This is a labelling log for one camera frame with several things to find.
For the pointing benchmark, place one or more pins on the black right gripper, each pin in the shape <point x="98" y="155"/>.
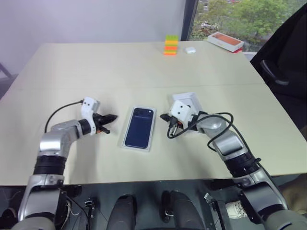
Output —
<point x="177" y="122"/>

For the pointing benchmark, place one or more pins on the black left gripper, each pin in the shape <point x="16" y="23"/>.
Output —
<point x="96" y="121"/>

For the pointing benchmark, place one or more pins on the dark blue smartphone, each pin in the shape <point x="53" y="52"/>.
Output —
<point x="139" y="127"/>

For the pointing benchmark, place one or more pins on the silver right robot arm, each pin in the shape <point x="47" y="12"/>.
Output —
<point x="227" y="141"/>

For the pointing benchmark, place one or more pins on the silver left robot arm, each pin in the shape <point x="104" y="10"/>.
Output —
<point x="60" y="134"/>

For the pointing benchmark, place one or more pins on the small white square box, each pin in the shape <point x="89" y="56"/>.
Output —
<point x="192" y="98"/>

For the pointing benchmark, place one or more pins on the white moulded phone tray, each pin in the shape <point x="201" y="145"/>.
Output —
<point x="134" y="149"/>

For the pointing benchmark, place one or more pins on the orange and white box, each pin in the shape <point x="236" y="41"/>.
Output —
<point x="225" y="41"/>

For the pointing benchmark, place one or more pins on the orange toy brick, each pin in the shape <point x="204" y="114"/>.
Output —
<point x="169" y="53"/>
<point x="170" y="46"/>

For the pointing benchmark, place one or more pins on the white earbuds case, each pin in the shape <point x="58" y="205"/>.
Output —
<point x="190" y="49"/>

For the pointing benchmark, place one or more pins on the yellow toy brick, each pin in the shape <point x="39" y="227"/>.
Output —
<point x="171" y="42"/>

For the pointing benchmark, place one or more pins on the dark rounded shape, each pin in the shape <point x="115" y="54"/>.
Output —
<point x="124" y="213"/>
<point x="182" y="210"/>

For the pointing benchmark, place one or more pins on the red flat object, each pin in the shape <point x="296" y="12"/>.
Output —
<point x="238" y="50"/>

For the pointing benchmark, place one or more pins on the white sneaker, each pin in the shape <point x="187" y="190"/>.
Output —
<point x="236" y="209"/>

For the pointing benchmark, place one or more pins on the black office chair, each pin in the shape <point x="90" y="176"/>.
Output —
<point x="283" y="48"/>

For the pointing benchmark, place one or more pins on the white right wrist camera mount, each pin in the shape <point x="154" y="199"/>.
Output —
<point x="180" y="111"/>

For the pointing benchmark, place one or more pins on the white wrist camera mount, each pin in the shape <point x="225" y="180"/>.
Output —
<point x="88" y="105"/>
<point x="180" y="111"/>

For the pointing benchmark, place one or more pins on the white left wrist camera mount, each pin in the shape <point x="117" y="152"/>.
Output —
<point x="88" y="105"/>

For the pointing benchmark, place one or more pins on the dark window frame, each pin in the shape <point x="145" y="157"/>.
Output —
<point x="188" y="19"/>

